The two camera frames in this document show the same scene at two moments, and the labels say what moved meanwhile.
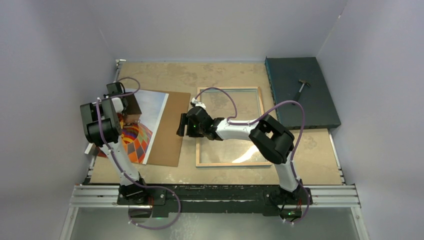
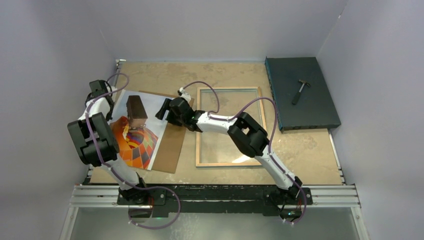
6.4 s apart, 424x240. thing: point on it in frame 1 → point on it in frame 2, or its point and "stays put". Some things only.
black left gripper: x=104 y=95 → x=108 y=117
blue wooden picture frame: x=198 y=139 stays put
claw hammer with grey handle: x=297 y=96 stays put
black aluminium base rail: x=196 y=198 stays put
